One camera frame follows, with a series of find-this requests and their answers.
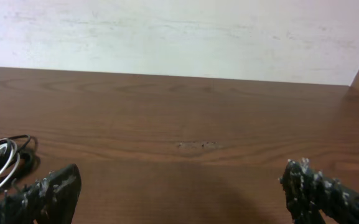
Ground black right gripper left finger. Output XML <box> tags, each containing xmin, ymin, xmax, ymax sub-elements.
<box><xmin>0</xmin><ymin>164</ymin><xmax>82</xmax><ymax>224</ymax></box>

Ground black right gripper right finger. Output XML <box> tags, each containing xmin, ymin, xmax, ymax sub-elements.
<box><xmin>279</xmin><ymin>158</ymin><xmax>359</xmax><ymax>224</ymax></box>

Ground black usb cable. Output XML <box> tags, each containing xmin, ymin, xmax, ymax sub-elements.
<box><xmin>0</xmin><ymin>134</ymin><xmax>39</xmax><ymax>187</ymax></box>

